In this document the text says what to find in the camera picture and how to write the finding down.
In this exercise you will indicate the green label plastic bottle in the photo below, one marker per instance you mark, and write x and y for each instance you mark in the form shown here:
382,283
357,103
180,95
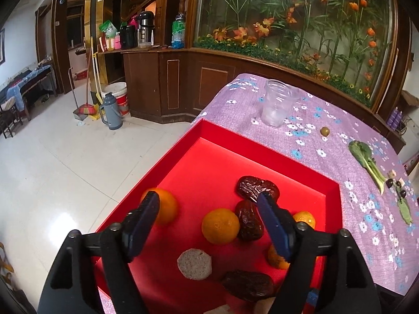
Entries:
178,31

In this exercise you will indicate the red box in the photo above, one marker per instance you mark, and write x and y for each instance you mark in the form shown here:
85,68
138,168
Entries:
203,170

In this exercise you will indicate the white mop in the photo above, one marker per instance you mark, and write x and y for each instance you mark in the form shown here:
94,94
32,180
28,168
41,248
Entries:
95,72

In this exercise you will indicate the black kettle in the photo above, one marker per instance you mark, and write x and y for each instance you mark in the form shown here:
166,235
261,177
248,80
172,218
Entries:
127,36

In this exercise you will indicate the white bucket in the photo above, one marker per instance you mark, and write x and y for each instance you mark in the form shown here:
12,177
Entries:
116,93

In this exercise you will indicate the clear plastic cup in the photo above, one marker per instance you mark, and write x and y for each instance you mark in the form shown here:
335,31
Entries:
278,104

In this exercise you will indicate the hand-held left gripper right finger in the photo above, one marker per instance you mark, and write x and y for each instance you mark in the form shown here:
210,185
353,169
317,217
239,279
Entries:
275,225

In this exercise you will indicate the large banana piece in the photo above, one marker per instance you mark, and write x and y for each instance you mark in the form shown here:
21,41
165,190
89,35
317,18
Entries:
194,264

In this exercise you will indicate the brown wooden cabinet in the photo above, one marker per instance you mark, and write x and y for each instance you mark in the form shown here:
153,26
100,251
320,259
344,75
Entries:
183,81

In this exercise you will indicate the dark purple grape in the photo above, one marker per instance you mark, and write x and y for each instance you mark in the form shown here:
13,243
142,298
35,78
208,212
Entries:
403,193
389,183

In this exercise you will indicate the green olive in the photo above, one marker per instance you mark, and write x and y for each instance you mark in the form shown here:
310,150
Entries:
325,131

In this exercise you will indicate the dark red date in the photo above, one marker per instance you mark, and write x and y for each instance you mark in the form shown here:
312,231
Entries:
245,284

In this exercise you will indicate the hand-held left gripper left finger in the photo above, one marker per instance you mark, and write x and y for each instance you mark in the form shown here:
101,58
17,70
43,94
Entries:
144,225

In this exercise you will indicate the metal dustpan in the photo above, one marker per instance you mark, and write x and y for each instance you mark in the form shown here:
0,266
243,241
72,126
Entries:
78,113

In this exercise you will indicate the red broom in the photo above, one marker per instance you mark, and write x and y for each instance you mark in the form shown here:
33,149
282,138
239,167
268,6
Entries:
86,108

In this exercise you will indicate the purple floral tablecloth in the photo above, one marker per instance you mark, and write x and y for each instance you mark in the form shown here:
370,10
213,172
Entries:
327,157

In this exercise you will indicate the wrinkled red date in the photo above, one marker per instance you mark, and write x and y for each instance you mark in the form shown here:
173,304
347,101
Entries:
252,186

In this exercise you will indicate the green bag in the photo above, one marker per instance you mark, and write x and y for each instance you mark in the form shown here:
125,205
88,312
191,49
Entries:
109,29

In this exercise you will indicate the dark table with cloth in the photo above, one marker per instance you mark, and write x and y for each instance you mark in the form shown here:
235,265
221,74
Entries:
29,78

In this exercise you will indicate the smooth red date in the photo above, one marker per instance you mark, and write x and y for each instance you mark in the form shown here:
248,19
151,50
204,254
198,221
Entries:
248,222

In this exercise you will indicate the grey thermos jug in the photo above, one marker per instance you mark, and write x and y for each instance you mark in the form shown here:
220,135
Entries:
109,113

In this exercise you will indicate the steel kettle on counter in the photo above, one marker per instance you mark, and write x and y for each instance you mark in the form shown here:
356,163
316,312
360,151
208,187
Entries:
145,27

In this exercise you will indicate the purple spray can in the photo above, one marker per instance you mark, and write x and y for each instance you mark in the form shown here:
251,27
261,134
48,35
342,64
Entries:
398,119
391,117

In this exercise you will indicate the green bok choy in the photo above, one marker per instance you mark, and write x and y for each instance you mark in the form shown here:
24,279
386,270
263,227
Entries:
363,153

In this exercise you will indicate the green vegetable leaf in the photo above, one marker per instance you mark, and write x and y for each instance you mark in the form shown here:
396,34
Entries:
405,211

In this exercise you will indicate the orange mandarin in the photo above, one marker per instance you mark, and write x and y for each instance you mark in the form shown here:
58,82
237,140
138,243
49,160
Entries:
168,206
220,225
306,219
274,261

